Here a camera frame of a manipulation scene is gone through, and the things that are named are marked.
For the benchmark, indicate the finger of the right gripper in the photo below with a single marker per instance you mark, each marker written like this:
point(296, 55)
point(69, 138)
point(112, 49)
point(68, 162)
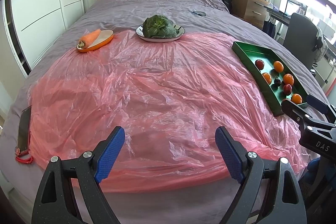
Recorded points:
point(328, 111)
point(300, 116)

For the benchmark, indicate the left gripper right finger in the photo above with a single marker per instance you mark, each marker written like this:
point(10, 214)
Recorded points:
point(283, 201)

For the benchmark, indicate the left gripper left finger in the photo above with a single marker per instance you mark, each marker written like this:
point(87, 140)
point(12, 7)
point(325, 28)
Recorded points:
point(55, 201)

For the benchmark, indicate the orange mandarin back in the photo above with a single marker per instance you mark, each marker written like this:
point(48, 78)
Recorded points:
point(296, 98)

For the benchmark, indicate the orange mandarin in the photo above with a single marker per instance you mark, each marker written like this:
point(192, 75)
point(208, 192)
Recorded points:
point(278, 66)
point(267, 77)
point(296, 98)

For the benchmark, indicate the large front orange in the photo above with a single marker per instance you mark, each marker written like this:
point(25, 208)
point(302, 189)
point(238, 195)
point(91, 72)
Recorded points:
point(288, 79)

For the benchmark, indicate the dark plum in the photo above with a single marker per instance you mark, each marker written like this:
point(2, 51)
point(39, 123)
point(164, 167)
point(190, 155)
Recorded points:
point(277, 82)

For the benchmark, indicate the right blue gloved hand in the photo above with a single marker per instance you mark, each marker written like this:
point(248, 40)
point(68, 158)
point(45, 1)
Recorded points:
point(311, 171)

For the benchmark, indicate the green rectangular tray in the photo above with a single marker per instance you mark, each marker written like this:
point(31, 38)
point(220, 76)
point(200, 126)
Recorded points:
point(273, 77)

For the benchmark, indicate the grey office chair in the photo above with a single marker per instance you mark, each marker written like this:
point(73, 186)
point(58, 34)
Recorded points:
point(305, 40)

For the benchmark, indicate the dark shopping bag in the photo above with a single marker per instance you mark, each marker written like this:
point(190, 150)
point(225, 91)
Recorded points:
point(269, 27)

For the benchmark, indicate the desk with clutter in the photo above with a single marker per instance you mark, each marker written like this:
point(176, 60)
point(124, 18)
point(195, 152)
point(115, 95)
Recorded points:
point(278, 15)

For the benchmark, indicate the wooden dresser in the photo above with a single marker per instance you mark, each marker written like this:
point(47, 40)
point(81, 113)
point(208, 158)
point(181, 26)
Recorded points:
point(251, 11)

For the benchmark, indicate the pink plastic sheet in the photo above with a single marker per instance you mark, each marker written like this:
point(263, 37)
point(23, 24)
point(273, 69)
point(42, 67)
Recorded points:
point(169, 98)

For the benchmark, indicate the small blue object on bed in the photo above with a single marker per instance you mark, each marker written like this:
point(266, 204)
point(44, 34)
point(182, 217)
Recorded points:
point(199, 13)

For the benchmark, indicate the green leafy vegetable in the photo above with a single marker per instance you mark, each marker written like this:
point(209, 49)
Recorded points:
point(156, 21)

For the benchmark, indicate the orange carrot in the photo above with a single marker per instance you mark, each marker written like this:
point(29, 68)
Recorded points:
point(88, 39)

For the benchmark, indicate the orange oval dish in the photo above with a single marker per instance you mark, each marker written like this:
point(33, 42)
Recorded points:
point(104, 38)

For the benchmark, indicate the white patterned plate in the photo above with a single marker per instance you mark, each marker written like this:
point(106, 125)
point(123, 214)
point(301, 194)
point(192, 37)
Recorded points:
point(169, 33)

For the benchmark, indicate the white wardrobe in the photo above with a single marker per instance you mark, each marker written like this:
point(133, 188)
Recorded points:
point(35, 25)

